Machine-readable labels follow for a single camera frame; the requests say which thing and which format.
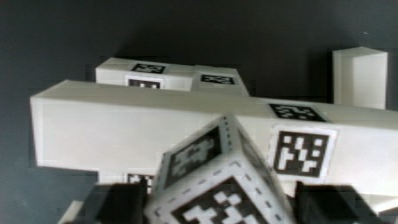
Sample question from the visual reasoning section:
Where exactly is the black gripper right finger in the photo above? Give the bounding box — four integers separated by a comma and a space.
296, 182, 392, 224

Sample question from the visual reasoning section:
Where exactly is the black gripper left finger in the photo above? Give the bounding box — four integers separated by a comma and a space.
59, 182, 150, 224

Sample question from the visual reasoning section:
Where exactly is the white chair leg cube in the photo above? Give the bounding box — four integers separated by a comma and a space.
145, 114, 299, 224

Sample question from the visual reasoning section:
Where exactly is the white chair back frame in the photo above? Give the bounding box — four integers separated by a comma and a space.
29, 79, 398, 214

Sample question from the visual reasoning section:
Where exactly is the white chair leg block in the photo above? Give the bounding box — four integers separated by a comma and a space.
97, 58, 194, 91
193, 65, 249, 96

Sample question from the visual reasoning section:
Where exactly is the white U-shaped fence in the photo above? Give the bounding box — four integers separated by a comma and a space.
333, 47, 388, 109

